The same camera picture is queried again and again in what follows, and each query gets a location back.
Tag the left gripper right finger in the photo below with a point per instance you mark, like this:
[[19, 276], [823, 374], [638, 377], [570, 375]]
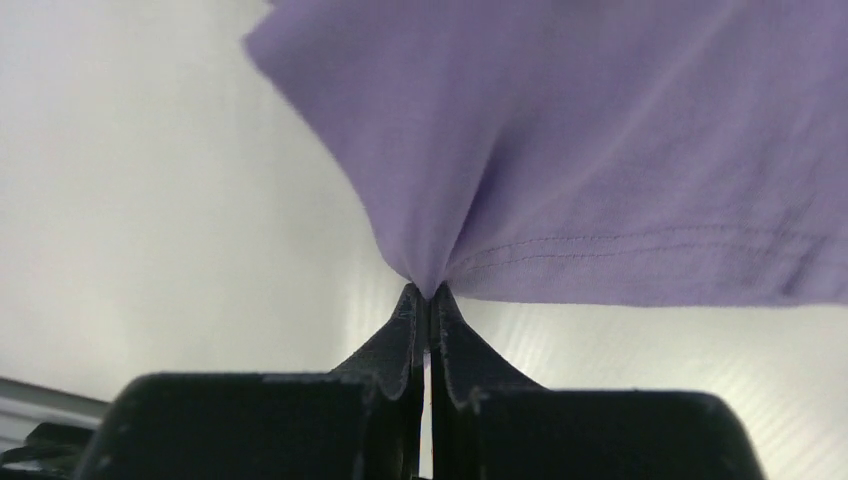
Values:
[[491, 421]]

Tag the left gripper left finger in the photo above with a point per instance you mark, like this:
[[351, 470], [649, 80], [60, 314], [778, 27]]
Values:
[[360, 420]]

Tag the purple t shirt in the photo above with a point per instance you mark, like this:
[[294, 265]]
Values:
[[639, 153]]

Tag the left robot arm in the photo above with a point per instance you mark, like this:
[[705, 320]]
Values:
[[46, 450]]

